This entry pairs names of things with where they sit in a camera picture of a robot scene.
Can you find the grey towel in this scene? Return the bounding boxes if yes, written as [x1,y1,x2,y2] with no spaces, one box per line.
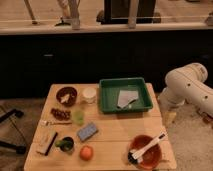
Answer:
[117,90,139,108]

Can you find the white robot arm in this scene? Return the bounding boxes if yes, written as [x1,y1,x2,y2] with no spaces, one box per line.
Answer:
[158,63,213,128]

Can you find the orange bowl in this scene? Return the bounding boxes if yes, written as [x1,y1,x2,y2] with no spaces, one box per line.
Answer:
[129,135,162,170]

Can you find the green plastic tray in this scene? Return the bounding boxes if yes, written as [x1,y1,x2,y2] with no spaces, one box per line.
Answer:
[99,77,153,113]

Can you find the white cup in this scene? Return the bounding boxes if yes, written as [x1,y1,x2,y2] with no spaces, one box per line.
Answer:
[82,87,96,104]

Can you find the blue sponge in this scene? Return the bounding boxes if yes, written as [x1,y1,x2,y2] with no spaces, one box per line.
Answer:
[77,123,98,142]

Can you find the orange fruit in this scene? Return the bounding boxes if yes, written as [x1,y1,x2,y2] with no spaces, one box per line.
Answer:
[79,146,93,161]

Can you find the green translucent cup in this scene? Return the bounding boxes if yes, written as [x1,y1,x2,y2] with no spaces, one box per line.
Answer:
[73,110,84,125]

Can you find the wooden table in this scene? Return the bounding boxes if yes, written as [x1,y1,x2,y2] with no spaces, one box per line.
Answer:
[23,82,178,171]

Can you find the dark red bowl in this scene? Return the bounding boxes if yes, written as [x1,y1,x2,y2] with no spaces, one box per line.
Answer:
[56,87,78,107]

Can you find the brown grape bunch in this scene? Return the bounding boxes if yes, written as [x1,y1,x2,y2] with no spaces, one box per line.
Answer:
[51,108,70,121]

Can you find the metal fork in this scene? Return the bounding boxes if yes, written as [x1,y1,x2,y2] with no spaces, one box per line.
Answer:
[39,120,72,126]

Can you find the white black eraser brush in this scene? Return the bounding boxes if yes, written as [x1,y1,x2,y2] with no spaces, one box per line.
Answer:
[36,131,58,155]

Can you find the black stand legs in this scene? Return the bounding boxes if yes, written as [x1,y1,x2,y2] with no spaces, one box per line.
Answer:
[0,108,28,155]

